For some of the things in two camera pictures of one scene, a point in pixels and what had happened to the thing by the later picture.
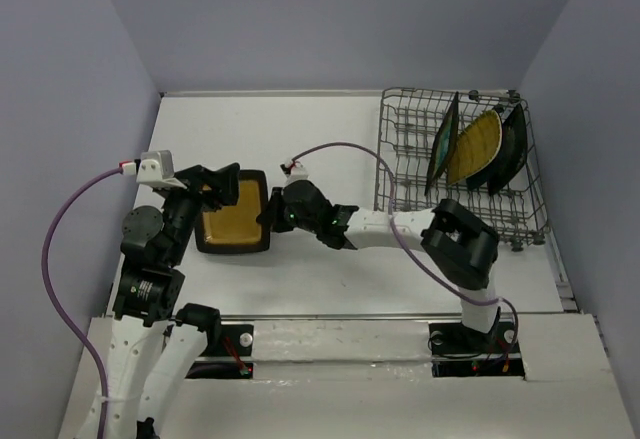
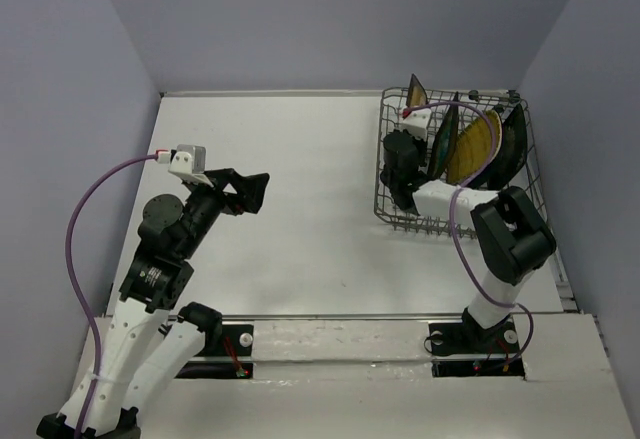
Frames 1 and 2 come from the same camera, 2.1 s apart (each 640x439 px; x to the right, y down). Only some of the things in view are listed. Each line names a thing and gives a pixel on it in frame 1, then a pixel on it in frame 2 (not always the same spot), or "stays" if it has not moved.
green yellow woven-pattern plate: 475,147 stays
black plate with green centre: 443,142 stays
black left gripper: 224,191 stays
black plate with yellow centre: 234,229 → 417,95
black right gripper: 272,215 → 423,147
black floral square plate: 513,150 stays
